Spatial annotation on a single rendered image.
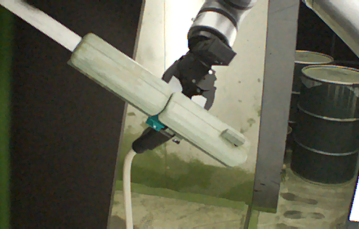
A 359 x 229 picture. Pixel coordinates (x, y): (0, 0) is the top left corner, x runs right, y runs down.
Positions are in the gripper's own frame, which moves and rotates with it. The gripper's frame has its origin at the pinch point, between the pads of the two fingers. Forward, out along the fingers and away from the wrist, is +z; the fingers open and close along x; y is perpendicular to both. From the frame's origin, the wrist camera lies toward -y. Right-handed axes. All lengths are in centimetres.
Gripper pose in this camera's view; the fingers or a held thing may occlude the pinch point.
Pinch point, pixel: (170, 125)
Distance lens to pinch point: 58.2
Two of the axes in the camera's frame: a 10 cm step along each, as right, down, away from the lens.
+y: -4.6, 3.0, 8.4
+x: -8.0, -5.4, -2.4
